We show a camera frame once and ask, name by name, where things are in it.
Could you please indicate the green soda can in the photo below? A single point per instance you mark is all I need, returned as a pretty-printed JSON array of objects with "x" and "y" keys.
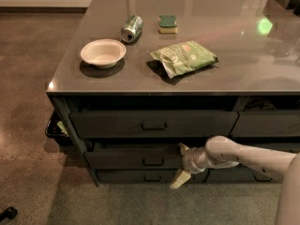
[{"x": 132, "y": 28}]

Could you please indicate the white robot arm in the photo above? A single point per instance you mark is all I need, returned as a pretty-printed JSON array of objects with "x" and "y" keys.
[{"x": 220, "y": 152}]

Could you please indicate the white paper bowl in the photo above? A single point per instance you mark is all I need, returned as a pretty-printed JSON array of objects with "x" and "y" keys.
[{"x": 103, "y": 53}]

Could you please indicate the black bin beside cabinet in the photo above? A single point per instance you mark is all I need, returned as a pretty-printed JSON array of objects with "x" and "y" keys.
[{"x": 53, "y": 131}]

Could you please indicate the green chip bag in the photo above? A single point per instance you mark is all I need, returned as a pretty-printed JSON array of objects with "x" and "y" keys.
[{"x": 182, "y": 58}]

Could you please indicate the green yellow sponge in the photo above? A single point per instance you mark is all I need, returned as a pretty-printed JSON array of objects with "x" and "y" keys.
[{"x": 167, "y": 24}]

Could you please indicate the grey drawer cabinet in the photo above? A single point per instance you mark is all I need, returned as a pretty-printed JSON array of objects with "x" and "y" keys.
[{"x": 159, "y": 90}]

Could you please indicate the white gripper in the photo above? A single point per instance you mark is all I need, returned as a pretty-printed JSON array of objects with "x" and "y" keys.
[{"x": 189, "y": 161}]

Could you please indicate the black object on floor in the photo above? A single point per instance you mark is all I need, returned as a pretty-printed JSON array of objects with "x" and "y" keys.
[{"x": 10, "y": 213}]

